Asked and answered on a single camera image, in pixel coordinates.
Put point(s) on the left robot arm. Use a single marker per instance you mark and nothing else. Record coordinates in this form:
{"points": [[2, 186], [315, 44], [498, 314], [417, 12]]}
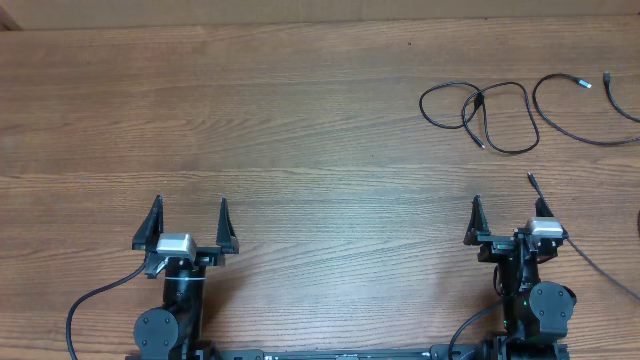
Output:
{"points": [[173, 329]]}

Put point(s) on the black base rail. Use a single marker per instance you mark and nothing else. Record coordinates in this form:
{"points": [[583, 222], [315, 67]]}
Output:
{"points": [[435, 352]]}

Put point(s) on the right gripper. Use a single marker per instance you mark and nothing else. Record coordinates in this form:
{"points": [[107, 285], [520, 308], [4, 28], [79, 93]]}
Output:
{"points": [[493, 246]]}

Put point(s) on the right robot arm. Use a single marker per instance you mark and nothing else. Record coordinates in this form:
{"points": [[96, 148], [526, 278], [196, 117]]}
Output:
{"points": [[535, 312]]}

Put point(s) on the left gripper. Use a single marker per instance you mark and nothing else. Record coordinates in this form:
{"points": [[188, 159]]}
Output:
{"points": [[213, 257]]}

